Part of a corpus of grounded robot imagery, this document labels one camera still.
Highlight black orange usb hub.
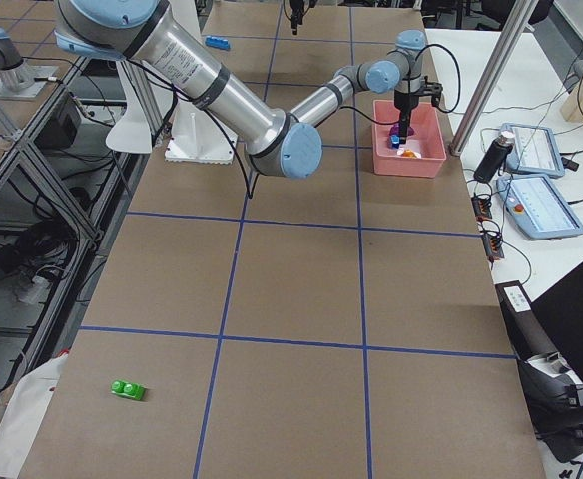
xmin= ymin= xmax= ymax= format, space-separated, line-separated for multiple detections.
xmin=481 ymin=231 xmax=504 ymax=263
xmin=471 ymin=195 xmax=492 ymax=222

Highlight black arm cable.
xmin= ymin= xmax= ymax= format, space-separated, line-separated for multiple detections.
xmin=116 ymin=42 xmax=460 ymax=201

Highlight long blue toy block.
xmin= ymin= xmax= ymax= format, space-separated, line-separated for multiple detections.
xmin=205 ymin=35 xmax=232 ymax=51

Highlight far teach pendant tablet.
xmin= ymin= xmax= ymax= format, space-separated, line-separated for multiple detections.
xmin=500 ymin=123 xmax=565 ymax=178

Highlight black water bottle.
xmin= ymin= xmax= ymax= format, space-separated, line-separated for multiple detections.
xmin=473 ymin=130 xmax=515 ymax=184

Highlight green toy block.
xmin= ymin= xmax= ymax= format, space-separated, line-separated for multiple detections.
xmin=110 ymin=379 xmax=146 ymax=401

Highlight white paper sheet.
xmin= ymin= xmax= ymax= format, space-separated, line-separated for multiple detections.
xmin=0 ymin=350 xmax=69 ymax=478

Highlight teach pendant tablet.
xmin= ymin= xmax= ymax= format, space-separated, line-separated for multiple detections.
xmin=500 ymin=123 xmax=565 ymax=178
xmin=496 ymin=174 xmax=583 ymax=240

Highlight near teach pendant tablet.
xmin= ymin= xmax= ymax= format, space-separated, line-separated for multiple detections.
xmin=496 ymin=174 xmax=583 ymax=240

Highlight small blue toy block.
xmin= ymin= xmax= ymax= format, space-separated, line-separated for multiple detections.
xmin=388 ymin=134 xmax=401 ymax=149

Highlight aluminium frame post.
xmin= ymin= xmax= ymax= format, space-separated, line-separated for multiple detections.
xmin=449 ymin=0 xmax=538 ymax=157

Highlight orange toy block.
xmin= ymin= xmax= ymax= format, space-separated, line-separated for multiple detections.
xmin=400 ymin=149 xmax=421 ymax=159

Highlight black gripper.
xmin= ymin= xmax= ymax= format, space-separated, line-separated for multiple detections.
xmin=393 ymin=77 xmax=442 ymax=145
xmin=285 ymin=0 xmax=314 ymax=20

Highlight pink plastic box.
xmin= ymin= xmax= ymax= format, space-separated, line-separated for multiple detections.
xmin=372 ymin=100 xmax=446 ymax=178

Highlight white metal mount base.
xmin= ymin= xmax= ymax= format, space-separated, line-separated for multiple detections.
xmin=164 ymin=0 xmax=237 ymax=165

